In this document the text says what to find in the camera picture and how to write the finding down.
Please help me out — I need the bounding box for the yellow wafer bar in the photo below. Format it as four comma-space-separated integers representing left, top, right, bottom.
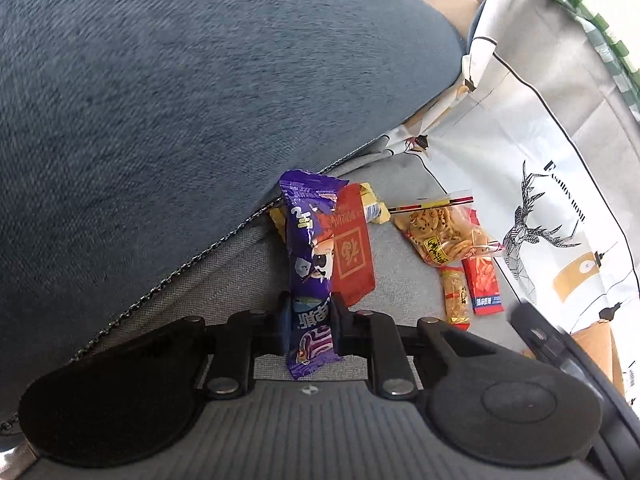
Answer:
269, 182, 390, 240

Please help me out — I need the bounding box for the purple snack packet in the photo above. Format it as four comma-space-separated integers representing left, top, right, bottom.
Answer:
279, 169, 346, 380

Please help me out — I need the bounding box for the red envelope snack packet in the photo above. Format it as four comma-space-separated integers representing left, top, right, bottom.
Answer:
332, 183, 375, 308

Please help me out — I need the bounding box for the small orange snack packet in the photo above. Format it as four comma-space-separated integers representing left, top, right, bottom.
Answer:
438, 266, 471, 330

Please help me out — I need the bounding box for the cardboard box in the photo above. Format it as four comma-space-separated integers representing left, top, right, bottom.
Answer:
511, 316, 625, 398

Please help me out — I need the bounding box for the red long snack packet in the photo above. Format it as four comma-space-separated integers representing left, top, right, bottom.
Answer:
460, 206, 507, 317

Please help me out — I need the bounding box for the clear cracker bag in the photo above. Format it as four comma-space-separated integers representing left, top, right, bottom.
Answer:
388, 190, 502, 268

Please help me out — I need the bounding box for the deer print sofa cover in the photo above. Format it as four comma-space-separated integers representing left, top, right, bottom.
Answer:
390, 0, 639, 330

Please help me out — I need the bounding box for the green checkered cloth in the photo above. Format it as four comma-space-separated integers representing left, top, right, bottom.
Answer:
554, 0, 639, 122

